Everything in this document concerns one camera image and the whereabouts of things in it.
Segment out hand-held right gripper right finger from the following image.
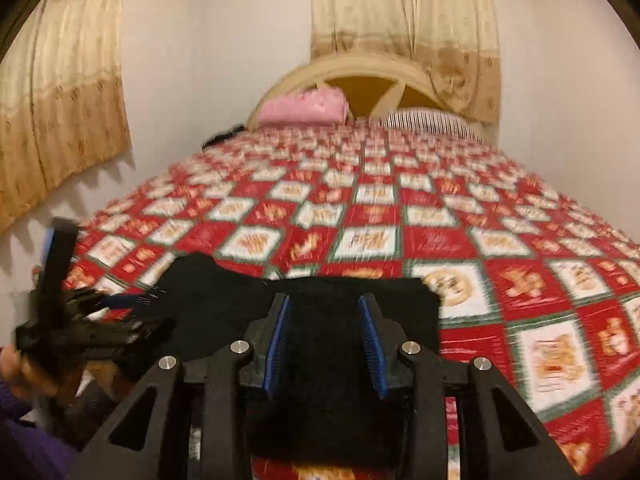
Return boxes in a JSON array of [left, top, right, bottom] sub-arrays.
[[357, 294, 576, 480]]

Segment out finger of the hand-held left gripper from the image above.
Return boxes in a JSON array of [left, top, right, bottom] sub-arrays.
[[75, 287, 176, 356], [35, 217, 81, 331]]

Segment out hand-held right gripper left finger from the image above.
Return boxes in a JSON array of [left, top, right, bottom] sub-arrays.
[[70, 294, 292, 480]]

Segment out black pants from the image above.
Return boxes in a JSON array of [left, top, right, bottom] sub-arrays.
[[135, 252, 442, 461]]

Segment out person's left forearm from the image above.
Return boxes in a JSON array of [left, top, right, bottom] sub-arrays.
[[0, 380, 83, 480]]

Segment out person's left hand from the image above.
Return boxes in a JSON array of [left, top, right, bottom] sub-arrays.
[[0, 345, 63, 401]]

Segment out red checkered printed blanket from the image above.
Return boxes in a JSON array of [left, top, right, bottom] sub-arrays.
[[62, 119, 640, 480]]

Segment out beige patterned curtain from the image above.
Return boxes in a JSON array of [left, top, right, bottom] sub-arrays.
[[0, 0, 133, 235], [307, 0, 502, 123]]

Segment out black object beside bed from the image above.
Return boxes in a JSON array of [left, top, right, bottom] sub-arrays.
[[199, 126, 247, 152]]

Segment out striped pillow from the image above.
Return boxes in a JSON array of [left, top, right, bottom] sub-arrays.
[[377, 108, 484, 144]]

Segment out pink pillow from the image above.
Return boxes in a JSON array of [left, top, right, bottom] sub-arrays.
[[257, 87, 350, 127]]

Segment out cream round bed headboard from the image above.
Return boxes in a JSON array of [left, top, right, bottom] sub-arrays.
[[246, 55, 496, 146]]

